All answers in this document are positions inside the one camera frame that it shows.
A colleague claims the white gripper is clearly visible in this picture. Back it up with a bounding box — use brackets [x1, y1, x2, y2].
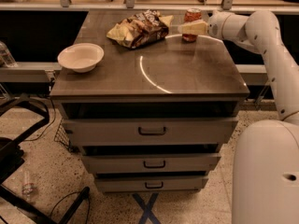
[178, 11, 232, 40]

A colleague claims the red coke can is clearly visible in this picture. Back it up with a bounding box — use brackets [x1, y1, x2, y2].
[182, 8, 202, 42]

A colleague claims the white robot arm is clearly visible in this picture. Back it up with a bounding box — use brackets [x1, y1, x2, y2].
[178, 10, 299, 224]

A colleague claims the white paper bowl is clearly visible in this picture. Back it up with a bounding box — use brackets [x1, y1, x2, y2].
[57, 43, 104, 73]

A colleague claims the brown yellow chip bag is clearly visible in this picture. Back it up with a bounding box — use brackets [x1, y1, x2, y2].
[107, 9, 174, 49]

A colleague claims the grey drawer cabinet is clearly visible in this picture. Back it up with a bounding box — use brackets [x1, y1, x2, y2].
[50, 9, 250, 194]

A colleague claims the clear plastic bottle left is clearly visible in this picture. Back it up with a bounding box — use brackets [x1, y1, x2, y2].
[0, 41, 18, 67]

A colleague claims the clear plastic bottle on floor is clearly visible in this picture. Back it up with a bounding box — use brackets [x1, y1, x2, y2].
[21, 171, 35, 200]

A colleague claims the middle drawer with handle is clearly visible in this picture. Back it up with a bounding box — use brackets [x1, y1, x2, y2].
[82, 153, 221, 174]

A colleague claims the drawer with handle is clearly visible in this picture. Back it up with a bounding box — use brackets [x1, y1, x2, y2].
[94, 175, 208, 192]
[63, 118, 238, 147]
[82, 153, 221, 174]

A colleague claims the top drawer with handle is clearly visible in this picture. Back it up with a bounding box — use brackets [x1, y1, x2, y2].
[63, 118, 238, 147]

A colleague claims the black floor cable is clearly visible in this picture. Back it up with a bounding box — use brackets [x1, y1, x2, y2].
[23, 96, 58, 143]

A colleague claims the black wire basket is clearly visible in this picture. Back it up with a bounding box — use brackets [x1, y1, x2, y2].
[54, 121, 78, 153]

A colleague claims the bottom drawer with handle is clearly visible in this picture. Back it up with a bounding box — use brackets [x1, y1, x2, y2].
[94, 175, 208, 192]

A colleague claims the black chair frame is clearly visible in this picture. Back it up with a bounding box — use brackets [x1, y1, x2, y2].
[0, 93, 90, 224]

